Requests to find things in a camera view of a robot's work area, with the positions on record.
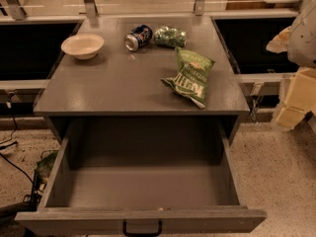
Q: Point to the open grey top drawer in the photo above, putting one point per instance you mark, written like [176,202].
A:
[143,169]

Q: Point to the black drawer handle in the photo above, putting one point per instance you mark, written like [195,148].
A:
[129,229]

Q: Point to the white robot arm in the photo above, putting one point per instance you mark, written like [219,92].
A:
[299,42]

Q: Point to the crumpled green snack bag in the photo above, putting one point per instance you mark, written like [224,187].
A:
[170,37]

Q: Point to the green jalapeno chip bag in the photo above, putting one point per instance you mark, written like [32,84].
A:
[191,80]

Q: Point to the white ceramic bowl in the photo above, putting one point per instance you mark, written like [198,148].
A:
[83,46]

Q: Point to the blue soda can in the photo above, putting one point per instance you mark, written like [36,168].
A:
[138,37]

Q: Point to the green bag on floor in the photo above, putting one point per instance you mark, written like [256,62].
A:
[45,165]

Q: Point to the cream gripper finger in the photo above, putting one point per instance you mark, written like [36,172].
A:
[280,42]
[300,98]

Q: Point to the grey cabinet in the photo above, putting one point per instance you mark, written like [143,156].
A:
[120,82]

